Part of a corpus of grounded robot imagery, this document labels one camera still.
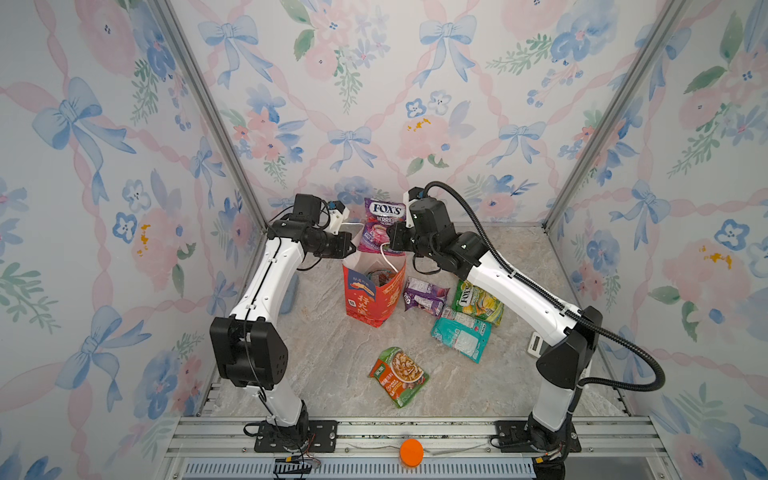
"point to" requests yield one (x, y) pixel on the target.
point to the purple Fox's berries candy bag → (377, 217)
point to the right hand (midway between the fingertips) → (387, 227)
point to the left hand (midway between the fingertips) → (355, 245)
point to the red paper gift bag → (373, 283)
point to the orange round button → (411, 452)
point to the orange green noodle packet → (398, 375)
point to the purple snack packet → (429, 297)
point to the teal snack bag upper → (467, 335)
